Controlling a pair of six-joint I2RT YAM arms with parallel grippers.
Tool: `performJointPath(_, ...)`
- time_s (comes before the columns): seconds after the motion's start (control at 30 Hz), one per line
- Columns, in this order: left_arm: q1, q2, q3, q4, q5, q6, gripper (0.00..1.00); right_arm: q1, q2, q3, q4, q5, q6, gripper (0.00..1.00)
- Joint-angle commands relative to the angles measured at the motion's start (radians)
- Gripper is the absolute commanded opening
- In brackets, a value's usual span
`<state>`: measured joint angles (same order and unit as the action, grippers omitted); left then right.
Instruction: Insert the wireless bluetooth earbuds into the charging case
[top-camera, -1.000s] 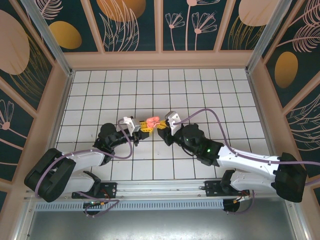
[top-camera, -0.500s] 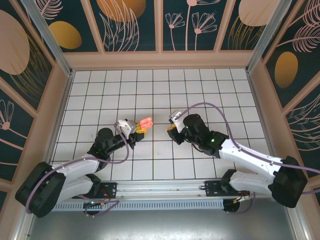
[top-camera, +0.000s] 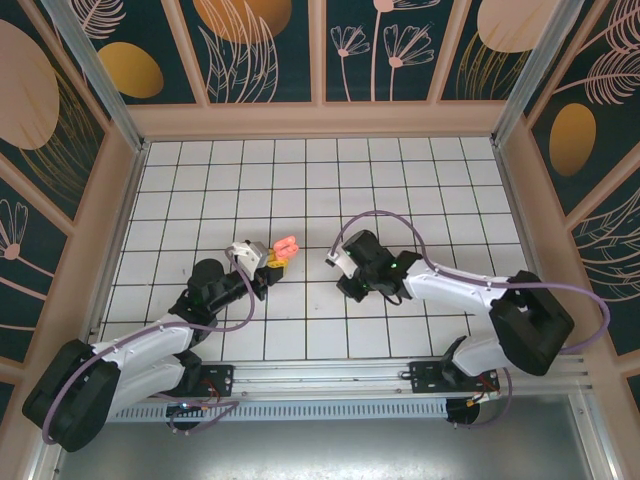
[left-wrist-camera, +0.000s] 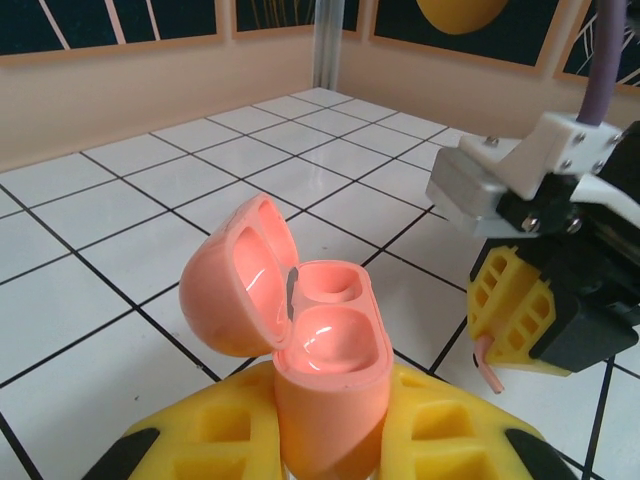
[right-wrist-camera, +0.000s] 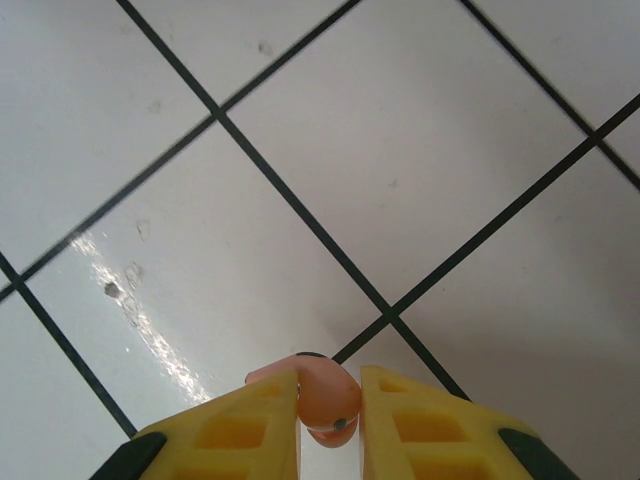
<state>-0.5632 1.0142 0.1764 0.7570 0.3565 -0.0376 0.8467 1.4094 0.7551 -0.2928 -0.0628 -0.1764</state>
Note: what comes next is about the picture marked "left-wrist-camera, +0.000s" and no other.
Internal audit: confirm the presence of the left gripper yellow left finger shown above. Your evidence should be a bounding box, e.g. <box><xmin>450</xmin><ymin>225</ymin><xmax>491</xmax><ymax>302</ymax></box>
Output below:
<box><xmin>82</xmin><ymin>362</ymin><xmax>286</xmax><ymax>480</ymax></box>

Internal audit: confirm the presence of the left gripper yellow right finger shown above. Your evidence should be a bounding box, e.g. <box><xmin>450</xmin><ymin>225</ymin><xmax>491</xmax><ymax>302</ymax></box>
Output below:
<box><xmin>382</xmin><ymin>363</ymin><xmax>591</xmax><ymax>480</ymax></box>

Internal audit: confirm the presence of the pink wireless earbud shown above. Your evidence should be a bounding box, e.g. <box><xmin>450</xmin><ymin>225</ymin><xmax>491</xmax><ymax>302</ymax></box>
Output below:
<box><xmin>472</xmin><ymin>333</ymin><xmax>505</xmax><ymax>396</ymax></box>

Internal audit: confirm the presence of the coral earbud charging case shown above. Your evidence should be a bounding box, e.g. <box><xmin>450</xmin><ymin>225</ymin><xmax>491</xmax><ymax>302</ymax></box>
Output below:
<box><xmin>178</xmin><ymin>193</ymin><xmax>395</xmax><ymax>480</ymax></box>

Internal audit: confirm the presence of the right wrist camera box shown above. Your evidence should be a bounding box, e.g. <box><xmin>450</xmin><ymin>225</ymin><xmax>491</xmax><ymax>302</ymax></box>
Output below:
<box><xmin>424</xmin><ymin>110</ymin><xmax>629</xmax><ymax>236</ymax></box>

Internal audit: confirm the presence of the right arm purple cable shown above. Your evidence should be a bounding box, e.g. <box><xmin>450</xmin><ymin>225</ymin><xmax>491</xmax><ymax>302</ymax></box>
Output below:
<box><xmin>577</xmin><ymin>0</ymin><xmax>629</xmax><ymax>126</ymax></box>

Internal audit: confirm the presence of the aluminium corner post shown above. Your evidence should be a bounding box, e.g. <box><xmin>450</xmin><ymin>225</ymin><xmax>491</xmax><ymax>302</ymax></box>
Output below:
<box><xmin>312</xmin><ymin>0</ymin><xmax>346</xmax><ymax>91</ymax></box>

